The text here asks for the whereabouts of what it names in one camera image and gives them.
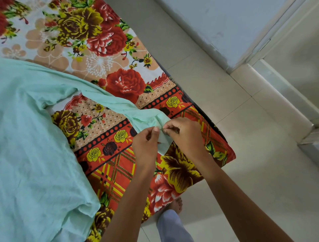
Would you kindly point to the dark mattress edge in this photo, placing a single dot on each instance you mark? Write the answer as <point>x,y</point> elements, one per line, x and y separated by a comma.
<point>199,109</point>

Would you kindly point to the white door frame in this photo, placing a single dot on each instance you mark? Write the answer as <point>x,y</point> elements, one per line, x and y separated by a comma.
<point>281,82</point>

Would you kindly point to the person's left hand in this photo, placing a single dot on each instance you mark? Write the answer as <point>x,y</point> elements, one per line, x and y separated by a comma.
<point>144,149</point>

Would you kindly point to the person's left forearm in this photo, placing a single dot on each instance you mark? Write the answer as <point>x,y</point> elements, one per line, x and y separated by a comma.
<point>127,207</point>

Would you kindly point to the person's foot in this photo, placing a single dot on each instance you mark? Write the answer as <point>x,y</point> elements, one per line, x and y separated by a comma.
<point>175,205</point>

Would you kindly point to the mint green garment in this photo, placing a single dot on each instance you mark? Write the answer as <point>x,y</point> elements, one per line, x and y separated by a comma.
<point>37,154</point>

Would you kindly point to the person's right forearm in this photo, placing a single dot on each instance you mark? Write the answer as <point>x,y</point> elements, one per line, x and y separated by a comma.
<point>236,202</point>

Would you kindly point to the person's grey trouser leg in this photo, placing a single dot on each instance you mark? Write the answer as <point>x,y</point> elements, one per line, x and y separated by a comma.
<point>172,228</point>

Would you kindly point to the person's right hand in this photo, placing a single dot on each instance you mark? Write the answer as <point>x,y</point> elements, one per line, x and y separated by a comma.
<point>188,138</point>

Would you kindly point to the floral bedsheet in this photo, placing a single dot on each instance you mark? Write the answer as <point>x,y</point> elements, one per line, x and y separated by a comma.
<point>104,64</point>

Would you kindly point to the person's right thumb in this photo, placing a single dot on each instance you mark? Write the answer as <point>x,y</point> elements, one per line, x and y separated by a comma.
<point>171,129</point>

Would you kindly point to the person's left thumb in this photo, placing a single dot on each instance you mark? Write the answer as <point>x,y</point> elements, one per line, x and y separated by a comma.
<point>155,136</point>

